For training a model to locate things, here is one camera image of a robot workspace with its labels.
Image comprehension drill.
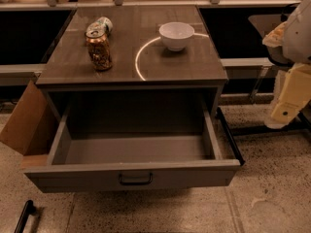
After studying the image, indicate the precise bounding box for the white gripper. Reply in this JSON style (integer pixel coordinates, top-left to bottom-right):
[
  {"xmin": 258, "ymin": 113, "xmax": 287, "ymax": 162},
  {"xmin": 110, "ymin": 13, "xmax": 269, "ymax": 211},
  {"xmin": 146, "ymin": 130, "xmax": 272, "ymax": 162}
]
[{"xmin": 261, "ymin": 20, "xmax": 311, "ymax": 130}]

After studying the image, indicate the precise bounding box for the orange soda can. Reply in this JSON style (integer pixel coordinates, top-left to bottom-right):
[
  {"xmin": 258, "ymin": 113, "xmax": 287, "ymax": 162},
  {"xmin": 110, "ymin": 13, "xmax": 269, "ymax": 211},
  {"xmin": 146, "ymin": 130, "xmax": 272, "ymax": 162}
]
[{"xmin": 86, "ymin": 29, "xmax": 113, "ymax": 71}]

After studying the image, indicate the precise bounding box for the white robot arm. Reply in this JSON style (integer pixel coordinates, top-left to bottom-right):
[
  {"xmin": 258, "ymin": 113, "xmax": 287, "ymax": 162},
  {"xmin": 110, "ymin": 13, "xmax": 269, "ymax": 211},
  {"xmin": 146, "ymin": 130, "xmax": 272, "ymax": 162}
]
[{"xmin": 262, "ymin": 0, "xmax": 311, "ymax": 129}]

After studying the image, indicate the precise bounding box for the grey cabinet with wood top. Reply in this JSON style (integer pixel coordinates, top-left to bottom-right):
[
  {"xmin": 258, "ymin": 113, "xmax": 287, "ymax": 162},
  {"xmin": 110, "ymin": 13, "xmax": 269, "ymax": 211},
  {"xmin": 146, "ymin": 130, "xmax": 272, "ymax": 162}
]
[{"xmin": 35, "ymin": 5, "xmax": 229, "ymax": 121}]

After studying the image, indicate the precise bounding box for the open grey top drawer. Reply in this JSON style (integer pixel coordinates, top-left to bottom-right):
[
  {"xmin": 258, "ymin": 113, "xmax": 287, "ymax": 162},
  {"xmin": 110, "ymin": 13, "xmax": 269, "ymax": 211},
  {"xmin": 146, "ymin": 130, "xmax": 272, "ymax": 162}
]
[{"xmin": 24, "ymin": 93, "xmax": 243, "ymax": 192}]

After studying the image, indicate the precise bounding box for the black chair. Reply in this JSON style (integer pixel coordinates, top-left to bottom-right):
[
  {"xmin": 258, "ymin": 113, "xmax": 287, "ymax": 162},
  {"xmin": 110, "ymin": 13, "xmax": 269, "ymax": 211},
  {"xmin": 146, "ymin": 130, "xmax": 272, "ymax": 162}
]
[{"xmin": 234, "ymin": 12, "xmax": 310, "ymax": 126}]

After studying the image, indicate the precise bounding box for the white ceramic bowl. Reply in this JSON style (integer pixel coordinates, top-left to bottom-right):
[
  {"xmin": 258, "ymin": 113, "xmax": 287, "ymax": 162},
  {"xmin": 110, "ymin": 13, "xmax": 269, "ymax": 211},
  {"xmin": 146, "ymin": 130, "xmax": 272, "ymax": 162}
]
[{"xmin": 159, "ymin": 22, "xmax": 194, "ymax": 51}]

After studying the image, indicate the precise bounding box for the brown cardboard box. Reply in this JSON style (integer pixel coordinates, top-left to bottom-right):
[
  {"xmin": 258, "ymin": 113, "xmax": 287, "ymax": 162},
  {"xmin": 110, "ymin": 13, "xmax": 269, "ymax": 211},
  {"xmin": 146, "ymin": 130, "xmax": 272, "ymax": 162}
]
[{"xmin": 0, "ymin": 81, "xmax": 57, "ymax": 155}]

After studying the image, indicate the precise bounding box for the black drawer handle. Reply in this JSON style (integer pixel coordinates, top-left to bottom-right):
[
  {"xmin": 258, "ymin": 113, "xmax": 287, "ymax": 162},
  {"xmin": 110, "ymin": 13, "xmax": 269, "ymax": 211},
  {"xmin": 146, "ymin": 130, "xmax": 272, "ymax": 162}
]
[{"xmin": 119, "ymin": 173, "xmax": 154, "ymax": 186}]

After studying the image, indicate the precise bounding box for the black handle on floor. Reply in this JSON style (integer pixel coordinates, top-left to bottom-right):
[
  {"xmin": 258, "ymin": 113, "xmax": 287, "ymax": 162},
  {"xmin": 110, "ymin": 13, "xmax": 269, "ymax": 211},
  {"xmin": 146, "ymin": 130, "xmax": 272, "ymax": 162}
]
[{"xmin": 14, "ymin": 200, "xmax": 36, "ymax": 233}]

